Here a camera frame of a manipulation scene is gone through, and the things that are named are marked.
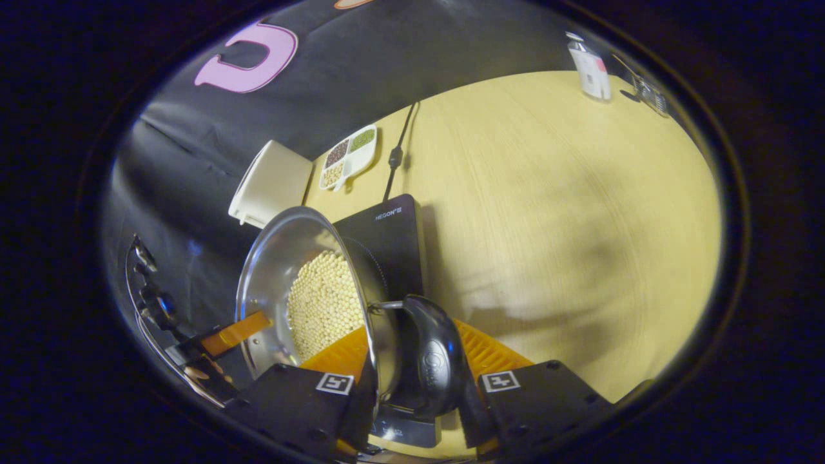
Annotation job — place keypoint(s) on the white toaster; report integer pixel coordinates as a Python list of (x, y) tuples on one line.
[(274, 183)]

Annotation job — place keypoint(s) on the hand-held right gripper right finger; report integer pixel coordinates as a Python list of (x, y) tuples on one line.
[(541, 406)]

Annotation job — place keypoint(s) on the white bottle with red label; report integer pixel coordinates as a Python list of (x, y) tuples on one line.
[(593, 71)]

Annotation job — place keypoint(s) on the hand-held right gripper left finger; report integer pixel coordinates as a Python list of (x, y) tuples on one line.
[(290, 406)]

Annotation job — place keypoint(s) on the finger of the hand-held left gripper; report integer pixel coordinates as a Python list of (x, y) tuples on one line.
[(238, 332)]

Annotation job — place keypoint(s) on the white divided dish of beans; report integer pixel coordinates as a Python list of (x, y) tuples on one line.
[(348, 158)]

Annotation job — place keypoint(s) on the black induction cooktop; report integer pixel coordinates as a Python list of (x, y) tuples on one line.
[(396, 245)]

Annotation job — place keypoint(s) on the heap of yellow soybeans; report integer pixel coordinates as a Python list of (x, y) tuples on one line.
[(322, 303)]

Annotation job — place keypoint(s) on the clear glass cup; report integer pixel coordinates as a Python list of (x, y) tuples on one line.
[(648, 93)]

